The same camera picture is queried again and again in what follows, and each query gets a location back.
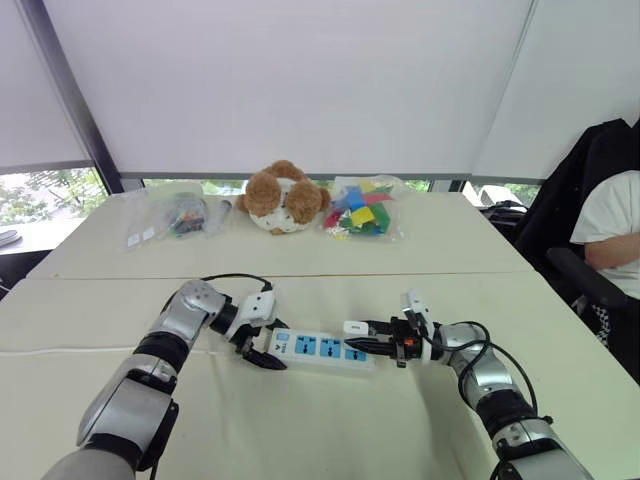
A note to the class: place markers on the clear bag of small parts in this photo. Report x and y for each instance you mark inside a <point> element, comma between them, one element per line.
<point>185,215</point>

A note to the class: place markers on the white roller blind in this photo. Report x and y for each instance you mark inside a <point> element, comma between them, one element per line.
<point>300,85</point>
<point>35,100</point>
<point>575,65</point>

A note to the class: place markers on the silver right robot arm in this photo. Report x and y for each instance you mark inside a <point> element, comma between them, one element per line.
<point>500,375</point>

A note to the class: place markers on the small clear bag grey tube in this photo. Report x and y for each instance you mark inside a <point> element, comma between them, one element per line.
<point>220,215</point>

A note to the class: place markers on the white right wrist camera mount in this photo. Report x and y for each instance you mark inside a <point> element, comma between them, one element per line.
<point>412,300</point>

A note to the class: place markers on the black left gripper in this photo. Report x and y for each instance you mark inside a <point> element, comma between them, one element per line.
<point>250,337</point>

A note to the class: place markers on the black office chair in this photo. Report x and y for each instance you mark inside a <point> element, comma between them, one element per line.
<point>555,200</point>
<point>585,275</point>

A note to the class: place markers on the brown white plush toy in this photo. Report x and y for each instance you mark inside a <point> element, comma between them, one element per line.
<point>265,190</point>

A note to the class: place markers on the white table cloth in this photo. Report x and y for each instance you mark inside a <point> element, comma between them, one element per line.
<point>300,425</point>

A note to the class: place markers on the bag of colourful pieces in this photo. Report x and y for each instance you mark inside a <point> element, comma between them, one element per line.
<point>360,215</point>

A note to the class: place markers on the white power strip blue sockets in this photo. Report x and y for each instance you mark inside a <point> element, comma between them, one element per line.
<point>287,345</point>

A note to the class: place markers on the person in white shirt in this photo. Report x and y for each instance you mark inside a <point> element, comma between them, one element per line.
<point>615,215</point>

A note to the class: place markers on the white charger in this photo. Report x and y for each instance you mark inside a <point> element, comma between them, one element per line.
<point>355,327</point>

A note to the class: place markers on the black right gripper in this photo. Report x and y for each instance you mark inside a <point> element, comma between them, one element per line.
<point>407,345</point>

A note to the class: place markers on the dark window frame post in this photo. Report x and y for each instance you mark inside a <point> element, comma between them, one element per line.
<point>75,100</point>

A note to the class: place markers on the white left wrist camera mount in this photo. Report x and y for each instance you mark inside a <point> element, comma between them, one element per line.
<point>255,307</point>

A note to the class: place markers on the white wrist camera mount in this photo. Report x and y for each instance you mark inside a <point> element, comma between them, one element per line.
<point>412,300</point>
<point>255,307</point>

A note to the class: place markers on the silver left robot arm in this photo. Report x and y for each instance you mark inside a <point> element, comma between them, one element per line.
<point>150,380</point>

